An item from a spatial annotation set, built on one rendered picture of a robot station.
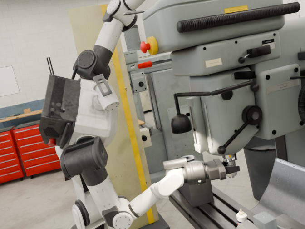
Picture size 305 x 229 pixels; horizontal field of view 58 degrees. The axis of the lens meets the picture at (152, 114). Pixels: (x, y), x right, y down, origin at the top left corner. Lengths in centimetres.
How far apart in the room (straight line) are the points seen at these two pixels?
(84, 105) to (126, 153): 174
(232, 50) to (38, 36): 928
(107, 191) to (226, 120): 51
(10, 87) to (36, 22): 226
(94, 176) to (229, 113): 53
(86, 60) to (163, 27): 44
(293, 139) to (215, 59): 64
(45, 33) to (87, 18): 737
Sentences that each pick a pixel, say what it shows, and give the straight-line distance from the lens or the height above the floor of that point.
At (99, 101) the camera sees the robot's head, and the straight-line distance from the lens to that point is 109.
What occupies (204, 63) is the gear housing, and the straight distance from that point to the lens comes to 91.
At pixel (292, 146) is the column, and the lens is 143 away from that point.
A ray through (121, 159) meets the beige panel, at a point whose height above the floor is 82.
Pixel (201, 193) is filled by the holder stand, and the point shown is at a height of 102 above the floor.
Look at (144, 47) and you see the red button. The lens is 94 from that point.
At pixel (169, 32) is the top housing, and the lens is 88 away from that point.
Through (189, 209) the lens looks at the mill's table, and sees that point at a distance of 146.
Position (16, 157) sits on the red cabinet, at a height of 47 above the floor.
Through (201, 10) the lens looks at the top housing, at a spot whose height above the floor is 183.
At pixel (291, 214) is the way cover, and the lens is 143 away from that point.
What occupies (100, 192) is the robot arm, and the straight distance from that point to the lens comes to 108.
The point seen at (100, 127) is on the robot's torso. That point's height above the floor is 150.
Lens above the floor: 171
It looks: 11 degrees down
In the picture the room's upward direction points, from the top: 11 degrees counter-clockwise
